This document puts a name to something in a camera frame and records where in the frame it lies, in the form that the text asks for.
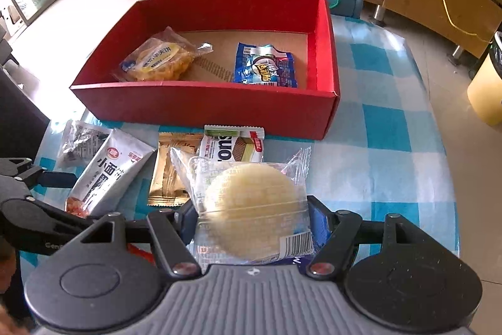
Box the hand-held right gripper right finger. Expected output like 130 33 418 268
306 196 423 278

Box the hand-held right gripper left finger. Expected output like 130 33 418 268
80 197 202 278

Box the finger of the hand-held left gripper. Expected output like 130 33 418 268
0 158 77 190

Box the red green spicy snack packet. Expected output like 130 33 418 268
127 244 155 265

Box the round cake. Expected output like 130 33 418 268
170 147 314 266

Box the red cardboard box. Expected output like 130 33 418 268
70 0 341 141

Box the yellow waffle packet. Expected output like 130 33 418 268
114 26 214 83

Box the blue white snack packet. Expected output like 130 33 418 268
234 42 299 88

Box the golden snack packet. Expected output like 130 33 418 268
148 131 205 206

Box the grey small snack packet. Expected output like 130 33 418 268
57 119 112 169

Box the white noodle snack packet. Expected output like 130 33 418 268
65 129 157 219

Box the black cabinet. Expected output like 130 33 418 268
0 72 51 167

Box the green wafer packet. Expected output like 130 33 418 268
196 125 265 165

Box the blue checked tablecloth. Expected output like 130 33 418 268
24 15 461 273

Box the yellow trash bin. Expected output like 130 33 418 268
467 31 502 127

